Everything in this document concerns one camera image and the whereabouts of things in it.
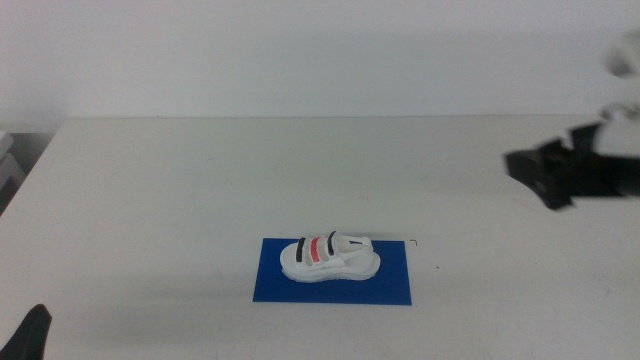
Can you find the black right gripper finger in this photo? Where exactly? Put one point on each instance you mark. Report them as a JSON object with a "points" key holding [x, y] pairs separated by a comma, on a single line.
{"points": [[582, 137], [537, 175]]}

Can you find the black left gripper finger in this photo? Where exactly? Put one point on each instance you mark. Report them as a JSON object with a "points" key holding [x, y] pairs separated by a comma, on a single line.
{"points": [[30, 335]]}

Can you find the blue rectangular mat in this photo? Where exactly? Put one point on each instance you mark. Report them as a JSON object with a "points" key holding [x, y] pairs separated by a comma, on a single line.
{"points": [[390, 285]]}

